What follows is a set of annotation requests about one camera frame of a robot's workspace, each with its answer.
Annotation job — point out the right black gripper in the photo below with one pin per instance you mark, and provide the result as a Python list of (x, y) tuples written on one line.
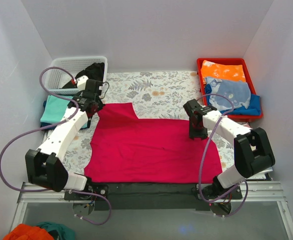
[(198, 132)]

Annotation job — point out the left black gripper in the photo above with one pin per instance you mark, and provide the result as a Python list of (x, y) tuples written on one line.
[(92, 109)]

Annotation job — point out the magenta t shirt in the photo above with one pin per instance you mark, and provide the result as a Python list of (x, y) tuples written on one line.
[(128, 149)]

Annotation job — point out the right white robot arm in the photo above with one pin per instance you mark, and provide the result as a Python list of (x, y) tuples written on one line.
[(252, 149)]

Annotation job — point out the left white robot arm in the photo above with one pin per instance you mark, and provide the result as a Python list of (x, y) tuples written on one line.
[(44, 165)]

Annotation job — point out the black garment in basket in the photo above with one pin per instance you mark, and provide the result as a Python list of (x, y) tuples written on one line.
[(95, 74)]

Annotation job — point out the folded teal shirt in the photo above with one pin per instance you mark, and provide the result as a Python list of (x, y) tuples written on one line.
[(54, 110)]

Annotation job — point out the white plastic basket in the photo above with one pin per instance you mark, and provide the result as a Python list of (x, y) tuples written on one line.
[(56, 79)]

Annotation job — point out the floral table mat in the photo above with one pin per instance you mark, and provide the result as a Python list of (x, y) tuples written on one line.
[(153, 95)]

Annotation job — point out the light blue patterned shirt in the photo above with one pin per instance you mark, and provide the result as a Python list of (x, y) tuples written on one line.
[(237, 92)]

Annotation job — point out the orange patterned shirt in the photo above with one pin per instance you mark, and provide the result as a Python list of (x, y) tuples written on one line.
[(219, 71)]

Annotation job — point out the folded colourful patterned shirt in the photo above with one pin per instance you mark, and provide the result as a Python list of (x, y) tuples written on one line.
[(261, 175)]

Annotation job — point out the teal cloth bottom corner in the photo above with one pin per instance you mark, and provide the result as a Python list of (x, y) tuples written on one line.
[(57, 231)]

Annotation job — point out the orange cloth bottom corner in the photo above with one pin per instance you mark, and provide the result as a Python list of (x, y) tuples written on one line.
[(27, 232)]

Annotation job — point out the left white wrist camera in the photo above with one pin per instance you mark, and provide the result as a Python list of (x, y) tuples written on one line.
[(80, 82)]

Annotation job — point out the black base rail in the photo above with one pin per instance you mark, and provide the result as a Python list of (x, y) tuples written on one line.
[(150, 196)]

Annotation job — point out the aluminium frame rail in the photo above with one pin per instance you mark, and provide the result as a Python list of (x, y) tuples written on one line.
[(48, 196)]

